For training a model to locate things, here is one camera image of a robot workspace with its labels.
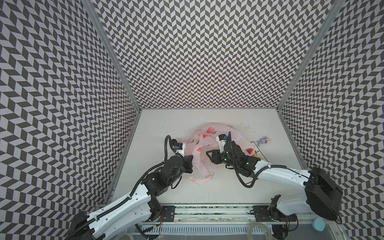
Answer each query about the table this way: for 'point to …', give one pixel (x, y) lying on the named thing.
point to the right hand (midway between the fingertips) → (209, 156)
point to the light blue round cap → (319, 224)
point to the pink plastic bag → (203, 139)
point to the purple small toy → (263, 140)
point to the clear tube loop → (249, 234)
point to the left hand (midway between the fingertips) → (193, 157)
